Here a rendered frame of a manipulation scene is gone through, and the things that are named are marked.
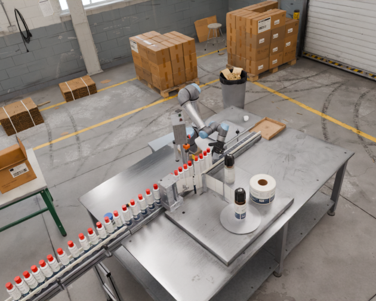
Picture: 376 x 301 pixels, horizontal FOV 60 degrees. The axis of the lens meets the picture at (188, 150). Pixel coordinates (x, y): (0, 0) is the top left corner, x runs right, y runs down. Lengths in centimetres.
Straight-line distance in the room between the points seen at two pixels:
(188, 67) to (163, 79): 54
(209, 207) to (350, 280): 150
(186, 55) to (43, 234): 386
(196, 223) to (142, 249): 44
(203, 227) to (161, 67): 395
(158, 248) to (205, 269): 39
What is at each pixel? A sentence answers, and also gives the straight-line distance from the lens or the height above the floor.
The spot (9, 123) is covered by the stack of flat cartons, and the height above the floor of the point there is 21.
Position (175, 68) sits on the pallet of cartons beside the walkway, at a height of 47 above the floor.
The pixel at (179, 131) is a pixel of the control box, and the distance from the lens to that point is 254.
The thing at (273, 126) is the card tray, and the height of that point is 83.
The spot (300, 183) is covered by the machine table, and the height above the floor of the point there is 83.
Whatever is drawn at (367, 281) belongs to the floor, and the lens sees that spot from 348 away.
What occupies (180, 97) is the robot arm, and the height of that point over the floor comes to 148.
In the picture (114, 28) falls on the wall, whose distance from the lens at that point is 791.
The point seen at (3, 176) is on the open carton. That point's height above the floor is 95.
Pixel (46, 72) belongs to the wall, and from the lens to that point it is 774.
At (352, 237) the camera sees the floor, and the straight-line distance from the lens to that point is 374.
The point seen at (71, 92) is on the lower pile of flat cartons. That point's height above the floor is 18.
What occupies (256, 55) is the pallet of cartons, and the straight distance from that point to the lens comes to 628.
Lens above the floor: 280
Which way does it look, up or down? 37 degrees down
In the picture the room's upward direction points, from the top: 7 degrees counter-clockwise
